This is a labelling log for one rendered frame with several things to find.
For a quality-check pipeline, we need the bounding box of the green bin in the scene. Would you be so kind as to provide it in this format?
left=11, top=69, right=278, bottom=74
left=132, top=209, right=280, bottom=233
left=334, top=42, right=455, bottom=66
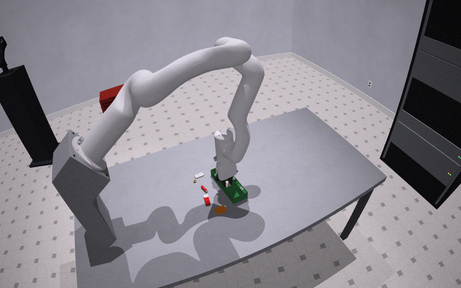
left=210, top=168, right=248, bottom=204

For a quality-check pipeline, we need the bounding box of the orange rectangular block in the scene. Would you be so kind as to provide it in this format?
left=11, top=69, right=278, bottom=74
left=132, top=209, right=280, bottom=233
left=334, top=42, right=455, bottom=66
left=214, top=205, right=227, bottom=215

